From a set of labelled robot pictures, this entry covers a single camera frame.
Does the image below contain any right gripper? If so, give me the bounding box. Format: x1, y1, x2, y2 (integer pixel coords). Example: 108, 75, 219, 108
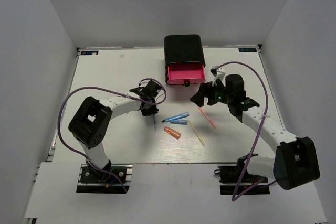
191, 78, 233, 107

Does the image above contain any pink drawer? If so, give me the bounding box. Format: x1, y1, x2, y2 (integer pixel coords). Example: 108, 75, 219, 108
166, 62, 205, 87

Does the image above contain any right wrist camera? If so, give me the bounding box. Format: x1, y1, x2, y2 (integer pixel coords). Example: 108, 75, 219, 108
211, 66, 226, 86

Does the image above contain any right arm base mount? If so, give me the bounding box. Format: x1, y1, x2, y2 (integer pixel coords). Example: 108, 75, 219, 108
214, 165, 270, 196

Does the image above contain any blue thin pen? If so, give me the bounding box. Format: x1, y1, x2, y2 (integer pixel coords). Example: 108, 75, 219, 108
152, 115, 157, 131

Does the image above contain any red thin pen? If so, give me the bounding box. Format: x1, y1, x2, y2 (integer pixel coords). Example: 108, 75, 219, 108
197, 107, 217, 129

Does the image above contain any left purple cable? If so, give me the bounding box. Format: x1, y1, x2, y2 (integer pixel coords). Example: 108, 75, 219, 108
57, 78, 167, 193

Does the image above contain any orange marker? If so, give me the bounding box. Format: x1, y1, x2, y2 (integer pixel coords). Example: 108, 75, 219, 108
164, 126, 181, 140

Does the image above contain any blue marker cap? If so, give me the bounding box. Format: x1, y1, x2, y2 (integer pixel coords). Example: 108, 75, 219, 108
170, 120, 188, 125

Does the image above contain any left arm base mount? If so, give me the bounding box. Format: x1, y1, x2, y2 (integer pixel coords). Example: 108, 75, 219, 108
76, 164, 133, 194

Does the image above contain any table logo sticker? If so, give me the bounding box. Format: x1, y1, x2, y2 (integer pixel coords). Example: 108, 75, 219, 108
80, 50, 99, 56
238, 48, 257, 52

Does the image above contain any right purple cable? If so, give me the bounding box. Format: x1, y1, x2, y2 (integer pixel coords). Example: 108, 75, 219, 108
211, 61, 279, 202

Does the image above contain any left table logo sticker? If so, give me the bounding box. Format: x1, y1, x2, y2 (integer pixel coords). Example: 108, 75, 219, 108
80, 50, 99, 56

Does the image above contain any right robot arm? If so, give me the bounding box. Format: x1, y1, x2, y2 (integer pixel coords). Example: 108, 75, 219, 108
190, 74, 320, 190

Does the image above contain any black drawer cabinet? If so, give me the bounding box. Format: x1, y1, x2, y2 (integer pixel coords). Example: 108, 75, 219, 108
163, 34, 206, 67

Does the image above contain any yellow thin pen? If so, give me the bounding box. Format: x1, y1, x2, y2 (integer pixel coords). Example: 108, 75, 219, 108
187, 120, 205, 147

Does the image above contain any right table logo sticker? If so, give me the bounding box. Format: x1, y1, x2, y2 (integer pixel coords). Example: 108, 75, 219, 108
238, 48, 257, 52

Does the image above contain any blue highlighter pen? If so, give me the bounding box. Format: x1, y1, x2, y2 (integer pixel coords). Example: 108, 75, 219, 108
162, 112, 190, 122

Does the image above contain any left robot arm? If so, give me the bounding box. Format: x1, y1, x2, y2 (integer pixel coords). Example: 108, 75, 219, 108
68, 78, 166, 182

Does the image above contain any purple cable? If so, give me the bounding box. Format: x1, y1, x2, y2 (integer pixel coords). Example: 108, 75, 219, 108
211, 61, 279, 202
57, 78, 167, 193

